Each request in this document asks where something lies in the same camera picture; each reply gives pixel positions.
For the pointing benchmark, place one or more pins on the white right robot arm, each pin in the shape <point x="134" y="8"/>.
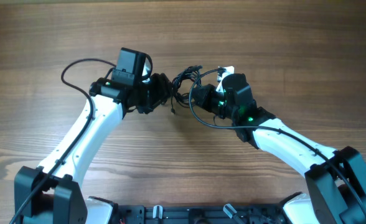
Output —
<point x="335" y="179"/>

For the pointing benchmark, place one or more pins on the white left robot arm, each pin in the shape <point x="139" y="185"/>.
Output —
<point x="51" y="193"/>

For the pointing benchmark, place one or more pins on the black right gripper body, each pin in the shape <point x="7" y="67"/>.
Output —
<point x="213" y="101"/>

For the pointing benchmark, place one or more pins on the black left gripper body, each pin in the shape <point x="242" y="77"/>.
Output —
<point x="152" y="93"/>

